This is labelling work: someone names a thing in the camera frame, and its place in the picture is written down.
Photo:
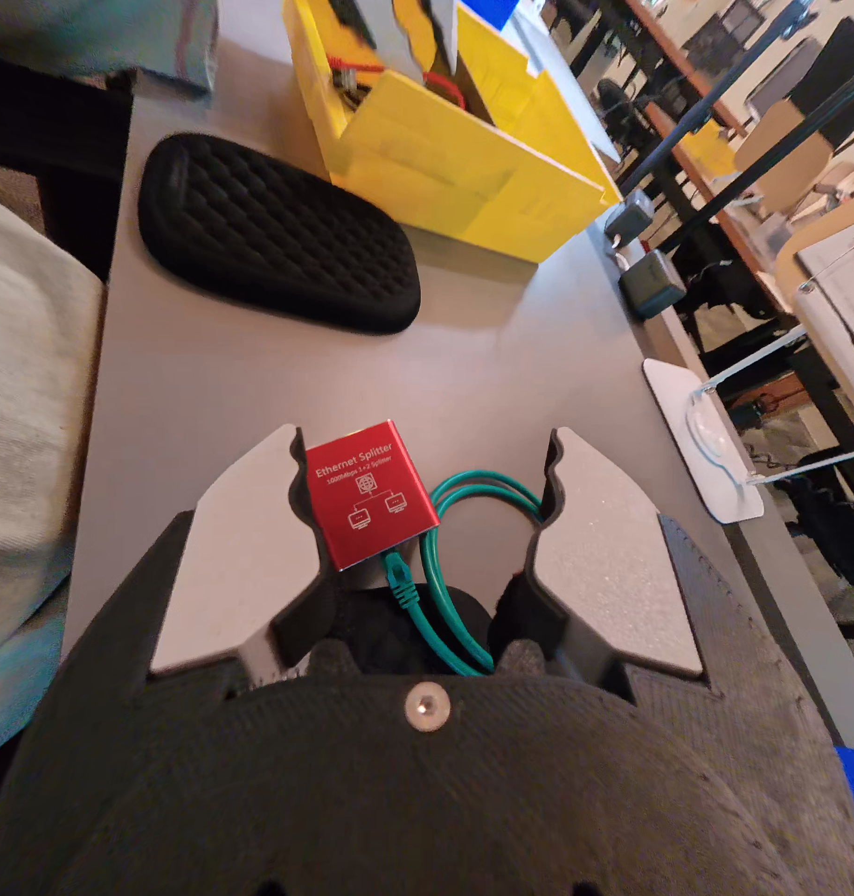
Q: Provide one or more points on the instruction sign board on stand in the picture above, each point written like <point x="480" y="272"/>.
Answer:
<point x="713" y="441"/>

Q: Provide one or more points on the yellow plastic bin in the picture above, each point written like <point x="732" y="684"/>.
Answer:
<point x="455" y="168"/>

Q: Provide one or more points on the person's white shirt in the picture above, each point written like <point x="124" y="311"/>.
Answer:
<point x="35" y="420"/>

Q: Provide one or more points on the black office chair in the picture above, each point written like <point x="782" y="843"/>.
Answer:
<point x="619" y="105"/>

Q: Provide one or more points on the black light stand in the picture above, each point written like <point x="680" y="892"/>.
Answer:
<point x="713" y="126"/>

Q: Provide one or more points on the black bin divider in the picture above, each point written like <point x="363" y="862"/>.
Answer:
<point x="476" y="98"/>

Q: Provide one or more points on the red ethernet splitter box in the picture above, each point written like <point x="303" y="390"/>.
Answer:
<point x="371" y="490"/>

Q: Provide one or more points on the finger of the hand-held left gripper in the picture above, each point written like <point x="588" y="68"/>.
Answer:
<point x="446" y="31"/>
<point x="392" y="35"/>

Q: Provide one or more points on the person's left forearm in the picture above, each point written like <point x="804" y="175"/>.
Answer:
<point x="119" y="35"/>

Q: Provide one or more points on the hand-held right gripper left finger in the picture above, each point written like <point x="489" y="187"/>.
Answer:
<point x="245" y="560"/>

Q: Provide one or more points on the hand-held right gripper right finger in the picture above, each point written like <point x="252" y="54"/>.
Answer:
<point x="608" y="560"/>

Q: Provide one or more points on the long wooden table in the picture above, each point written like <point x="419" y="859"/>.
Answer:
<point x="692" y="140"/>

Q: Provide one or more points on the grey electronic device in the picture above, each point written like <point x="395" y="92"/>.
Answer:
<point x="629" y="217"/>
<point x="654" y="283"/>

